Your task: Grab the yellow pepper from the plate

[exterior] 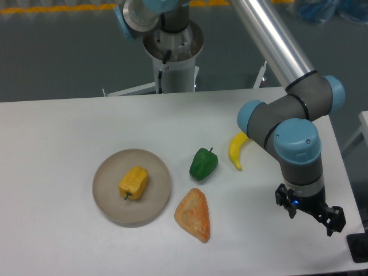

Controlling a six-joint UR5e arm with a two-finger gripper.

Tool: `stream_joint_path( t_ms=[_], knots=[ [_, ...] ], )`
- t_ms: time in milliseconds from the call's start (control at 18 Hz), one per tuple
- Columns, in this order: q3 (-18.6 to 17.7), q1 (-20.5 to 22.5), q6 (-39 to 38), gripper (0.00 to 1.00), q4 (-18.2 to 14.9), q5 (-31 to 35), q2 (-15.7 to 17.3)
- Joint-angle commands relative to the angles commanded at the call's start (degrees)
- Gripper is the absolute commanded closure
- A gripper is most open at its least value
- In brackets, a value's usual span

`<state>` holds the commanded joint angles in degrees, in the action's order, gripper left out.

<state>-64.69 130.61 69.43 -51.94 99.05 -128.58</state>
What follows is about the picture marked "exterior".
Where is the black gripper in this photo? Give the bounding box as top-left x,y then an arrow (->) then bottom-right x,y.
275,183 -> 346,236

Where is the yellow bell pepper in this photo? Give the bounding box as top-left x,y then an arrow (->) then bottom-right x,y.
118,166 -> 149,200

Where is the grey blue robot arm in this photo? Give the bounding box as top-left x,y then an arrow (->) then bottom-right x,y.
114,1 -> 346,235

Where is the green bell pepper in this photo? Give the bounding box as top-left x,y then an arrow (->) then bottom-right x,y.
189,147 -> 219,181

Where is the beige round plate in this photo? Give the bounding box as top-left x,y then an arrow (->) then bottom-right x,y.
93,149 -> 171,227

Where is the black device at table edge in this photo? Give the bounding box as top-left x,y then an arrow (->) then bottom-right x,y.
346,233 -> 367,263

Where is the yellow banana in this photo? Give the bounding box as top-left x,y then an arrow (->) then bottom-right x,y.
228,132 -> 250,171

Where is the white furniture edge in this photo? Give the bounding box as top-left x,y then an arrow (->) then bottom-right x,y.
340,110 -> 367,158

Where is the orange triangular pastry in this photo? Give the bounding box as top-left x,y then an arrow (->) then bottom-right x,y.
174,188 -> 210,243

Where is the blue plastic bag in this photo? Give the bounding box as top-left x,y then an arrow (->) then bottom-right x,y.
293,0 -> 367,25

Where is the white metal frame leg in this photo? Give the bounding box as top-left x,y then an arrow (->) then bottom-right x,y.
253,60 -> 267,89

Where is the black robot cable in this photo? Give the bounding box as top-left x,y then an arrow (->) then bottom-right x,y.
156,49 -> 173,94

